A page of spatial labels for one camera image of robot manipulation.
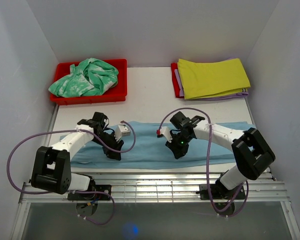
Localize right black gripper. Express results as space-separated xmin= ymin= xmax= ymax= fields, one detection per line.
xmin=165 ymin=132 xmax=193 ymax=160

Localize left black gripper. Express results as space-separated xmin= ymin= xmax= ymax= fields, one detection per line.
xmin=92 ymin=131 xmax=124 ymax=161

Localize light blue trousers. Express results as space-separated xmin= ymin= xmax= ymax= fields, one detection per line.
xmin=59 ymin=121 xmax=256 ymax=170

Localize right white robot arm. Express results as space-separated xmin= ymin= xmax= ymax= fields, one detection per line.
xmin=157 ymin=111 xmax=276 ymax=199

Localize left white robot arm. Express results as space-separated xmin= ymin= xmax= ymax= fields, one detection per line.
xmin=30 ymin=112 xmax=130 ymax=200

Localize yellow folded trousers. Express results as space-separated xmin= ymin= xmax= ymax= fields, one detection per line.
xmin=177 ymin=57 xmax=251 ymax=100

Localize green white patterned trousers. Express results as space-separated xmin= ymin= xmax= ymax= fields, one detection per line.
xmin=48 ymin=58 xmax=119 ymax=98

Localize red folded trousers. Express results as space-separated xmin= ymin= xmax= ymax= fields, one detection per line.
xmin=170 ymin=62 xmax=185 ymax=99

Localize lilac folded trousers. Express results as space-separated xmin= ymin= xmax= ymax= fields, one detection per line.
xmin=174 ymin=57 xmax=250 ymax=101

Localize red plastic bin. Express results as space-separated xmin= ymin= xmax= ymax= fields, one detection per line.
xmin=48 ymin=58 xmax=128 ymax=106

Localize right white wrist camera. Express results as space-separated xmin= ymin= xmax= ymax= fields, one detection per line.
xmin=156 ymin=126 xmax=173 ymax=143

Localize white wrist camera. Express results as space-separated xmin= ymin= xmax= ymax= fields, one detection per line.
xmin=114 ymin=124 xmax=131 ymax=142
xmin=156 ymin=126 xmax=173 ymax=143

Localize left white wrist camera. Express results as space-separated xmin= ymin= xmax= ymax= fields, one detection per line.
xmin=114 ymin=124 xmax=131 ymax=142

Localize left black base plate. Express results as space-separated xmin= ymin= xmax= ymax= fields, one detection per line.
xmin=67 ymin=184 xmax=112 ymax=202

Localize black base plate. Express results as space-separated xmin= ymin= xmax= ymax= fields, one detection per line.
xmin=194 ymin=183 xmax=247 ymax=201
xmin=67 ymin=184 xmax=112 ymax=202

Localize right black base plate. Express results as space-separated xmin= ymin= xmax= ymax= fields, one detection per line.
xmin=194 ymin=183 xmax=247 ymax=201

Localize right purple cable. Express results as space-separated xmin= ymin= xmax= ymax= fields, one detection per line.
xmin=158 ymin=107 xmax=250 ymax=219

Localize purple cable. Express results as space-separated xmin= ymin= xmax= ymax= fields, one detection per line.
xmin=6 ymin=120 xmax=137 ymax=226
xmin=158 ymin=107 xmax=250 ymax=219

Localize aluminium rail frame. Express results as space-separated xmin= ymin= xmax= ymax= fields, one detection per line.
xmin=11 ymin=99 xmax=300 ymax=240

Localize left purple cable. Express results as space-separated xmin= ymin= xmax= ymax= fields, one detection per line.
xmin=6 ymin=120 xmax=137 ymax=226

